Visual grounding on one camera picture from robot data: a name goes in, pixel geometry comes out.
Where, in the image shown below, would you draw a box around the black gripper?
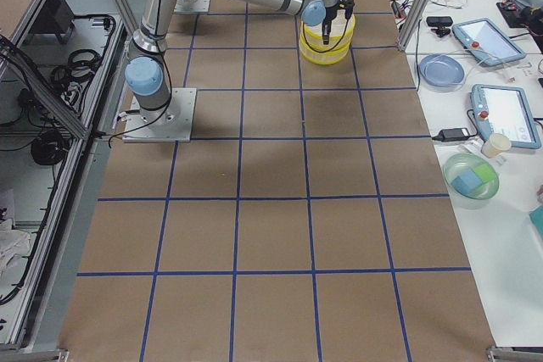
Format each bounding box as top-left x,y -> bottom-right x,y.
322,0 -> 355,45

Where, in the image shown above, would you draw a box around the yellow bamboo steamer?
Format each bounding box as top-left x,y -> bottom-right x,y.
299,38 -> 350,65
299,10 -> 356,51

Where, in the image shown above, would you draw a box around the black webcam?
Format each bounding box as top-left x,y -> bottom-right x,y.
426,16 -> 453,38

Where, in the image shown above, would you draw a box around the blue plate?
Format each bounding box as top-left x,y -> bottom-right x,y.
418,54 -> 465,89

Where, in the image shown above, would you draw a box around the far blue teach pendant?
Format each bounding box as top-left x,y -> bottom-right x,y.
451,18 -> 526,66

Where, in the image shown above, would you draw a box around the blue teach pendant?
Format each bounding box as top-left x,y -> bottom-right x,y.
451,18 -> 526,66
470,84 -> 541,149

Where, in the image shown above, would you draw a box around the black power adapter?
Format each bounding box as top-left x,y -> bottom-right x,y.
432,127 -> 478,142

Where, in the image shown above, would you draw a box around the near blue teach pendant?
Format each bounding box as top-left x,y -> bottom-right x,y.
470,84 -> 541,149

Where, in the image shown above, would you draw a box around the paper cup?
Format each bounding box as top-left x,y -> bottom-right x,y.
481,133 -> 512,159

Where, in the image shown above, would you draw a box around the green bowl with sponges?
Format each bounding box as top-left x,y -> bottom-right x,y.
442,153 -> 500,200

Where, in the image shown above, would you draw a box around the crumpled white cloth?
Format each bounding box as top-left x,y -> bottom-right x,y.
0,190 -> 33,282

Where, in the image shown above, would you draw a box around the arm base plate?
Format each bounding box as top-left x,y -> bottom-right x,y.
174,0 -> 210,14
122,87 -> 197,142

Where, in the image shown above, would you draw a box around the coiled black cables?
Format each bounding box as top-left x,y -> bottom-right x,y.
30,128 -> 69,166

